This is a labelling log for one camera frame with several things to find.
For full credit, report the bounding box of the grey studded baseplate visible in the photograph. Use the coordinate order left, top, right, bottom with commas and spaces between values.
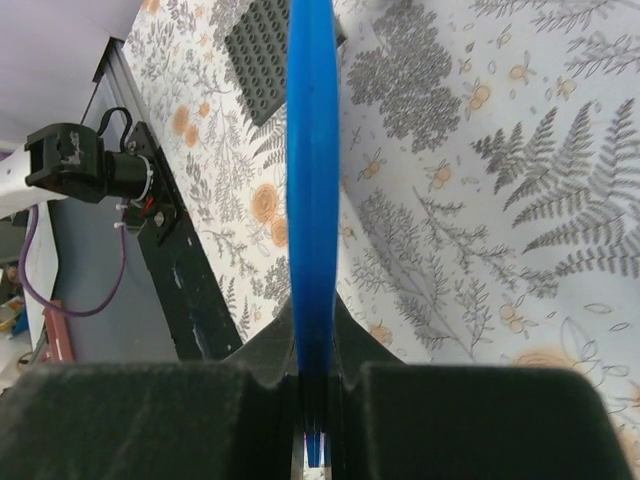
223, 0, 349, 128

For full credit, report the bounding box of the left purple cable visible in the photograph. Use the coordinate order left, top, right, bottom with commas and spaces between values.
18, 204, 129, 319

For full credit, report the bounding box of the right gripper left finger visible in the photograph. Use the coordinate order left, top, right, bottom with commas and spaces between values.
1, 306, 300, 479

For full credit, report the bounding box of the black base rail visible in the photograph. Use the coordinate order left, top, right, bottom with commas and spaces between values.
127, 122, 242, 360

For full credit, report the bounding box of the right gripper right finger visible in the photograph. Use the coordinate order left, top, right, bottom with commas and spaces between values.
329, 303, 632, 479

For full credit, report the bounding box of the blue framed whiteboard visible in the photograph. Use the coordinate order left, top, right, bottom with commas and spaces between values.
286, 1, 341, 468

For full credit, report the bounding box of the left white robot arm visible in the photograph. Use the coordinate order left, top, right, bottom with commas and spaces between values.
1, 107, 154, 218

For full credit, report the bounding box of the floral tablecloth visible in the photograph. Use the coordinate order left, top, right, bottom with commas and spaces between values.
124, 1, 639, 470

